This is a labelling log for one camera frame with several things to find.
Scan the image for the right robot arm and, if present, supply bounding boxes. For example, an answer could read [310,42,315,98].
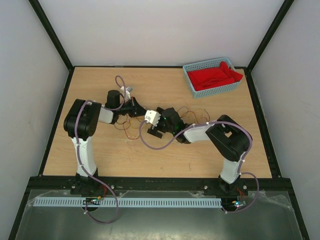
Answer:
[142,108,253,195]

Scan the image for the green circuit board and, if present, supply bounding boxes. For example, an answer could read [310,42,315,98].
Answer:
[82,197,101,206]
[231,200,247,208]

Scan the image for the black aluminium frame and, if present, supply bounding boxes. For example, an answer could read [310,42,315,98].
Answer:
[7,0,311,240]

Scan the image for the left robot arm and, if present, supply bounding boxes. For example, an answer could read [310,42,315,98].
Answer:
[63,90,147,194]

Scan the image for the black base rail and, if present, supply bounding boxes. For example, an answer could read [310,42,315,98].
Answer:
[26,176,293,197]

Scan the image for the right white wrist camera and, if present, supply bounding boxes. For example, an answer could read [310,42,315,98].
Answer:
[144,110,161,127]

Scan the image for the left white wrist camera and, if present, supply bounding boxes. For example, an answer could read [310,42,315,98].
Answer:
[120,86,133,102]

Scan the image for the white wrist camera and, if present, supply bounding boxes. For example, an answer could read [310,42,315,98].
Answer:
[144,110,161,127]
[120,86,133,102]

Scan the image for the white wire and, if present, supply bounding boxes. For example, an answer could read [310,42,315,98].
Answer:
[122,107,211,145]

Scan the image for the left green circuit board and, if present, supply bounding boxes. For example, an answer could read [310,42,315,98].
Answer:
[82,197,101,206]

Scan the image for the light blue plastic basket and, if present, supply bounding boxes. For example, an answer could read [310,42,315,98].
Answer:
[182,57,243,99]

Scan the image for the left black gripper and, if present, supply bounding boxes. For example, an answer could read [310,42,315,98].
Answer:
[116,96,147,118]

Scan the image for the right green circuit board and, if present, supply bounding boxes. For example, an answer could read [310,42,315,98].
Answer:
[231,200,247,208]

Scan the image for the red cloth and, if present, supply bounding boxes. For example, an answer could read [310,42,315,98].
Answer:
[187,61,243,91]

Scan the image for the light blue slotted cable duct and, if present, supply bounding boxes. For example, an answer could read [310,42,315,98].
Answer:
[33,197,222,209]

